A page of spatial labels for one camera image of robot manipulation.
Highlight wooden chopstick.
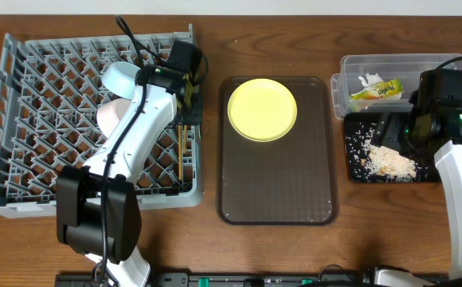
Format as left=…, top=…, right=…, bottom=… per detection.
left=182, top=125, right=188, bottom=155
left=178, top=125, right=183, bottom=182

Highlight rice food scraps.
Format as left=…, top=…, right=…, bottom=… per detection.
left=345, top=122, right=418, bottom=183

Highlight green orange snack wrapper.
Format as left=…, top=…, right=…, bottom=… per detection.
left=350, top=78, right=404, bottom=111

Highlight yellow round plate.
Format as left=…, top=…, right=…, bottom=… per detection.
left=226, top=78, right=298, bottom=142

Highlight light blue bowl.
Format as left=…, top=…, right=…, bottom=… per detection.
left=101, top=61, right=140, bottom=100

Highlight pink white bowl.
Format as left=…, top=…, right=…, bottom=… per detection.
left=96, top=98, right=131, bottom=138

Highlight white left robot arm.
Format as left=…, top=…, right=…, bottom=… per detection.
left=56, top=41, right=206, bottom=286

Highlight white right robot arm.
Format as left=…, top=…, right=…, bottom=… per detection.
left=370, top=68, right=462, bottom=286

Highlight black waste tray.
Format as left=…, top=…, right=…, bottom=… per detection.
left=343, top=112, right=440, bottom=183

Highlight clear plastic waste bin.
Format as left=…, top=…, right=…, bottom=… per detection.
left=331, top=53, right=459, bottom=120

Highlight grey plastic dishwasher rack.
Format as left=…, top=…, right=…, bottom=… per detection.
left=0, top=35, right=203, bottom=218

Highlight white crumpled tissue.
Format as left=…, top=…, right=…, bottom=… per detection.
left=358, top=73, right=383, bottom=88

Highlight dark brown serving tray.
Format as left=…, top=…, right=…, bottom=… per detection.
left=217, top=77, right=339, bottom=226

